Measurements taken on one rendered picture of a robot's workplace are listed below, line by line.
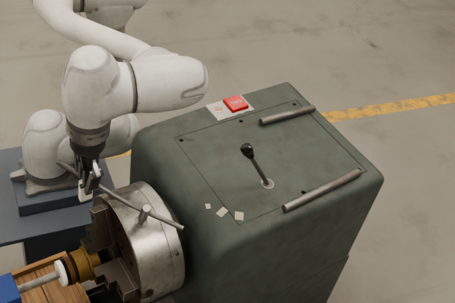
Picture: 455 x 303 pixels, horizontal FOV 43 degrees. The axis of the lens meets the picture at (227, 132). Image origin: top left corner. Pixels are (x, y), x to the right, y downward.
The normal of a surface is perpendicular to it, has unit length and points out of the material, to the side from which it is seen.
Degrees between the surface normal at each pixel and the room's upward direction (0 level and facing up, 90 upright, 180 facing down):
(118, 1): 91
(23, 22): 0
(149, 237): 33
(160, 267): 62
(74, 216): 0
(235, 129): 0
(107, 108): 95
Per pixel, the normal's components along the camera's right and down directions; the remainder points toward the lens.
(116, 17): 0.37, 0.78
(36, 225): 0.15, -0.73
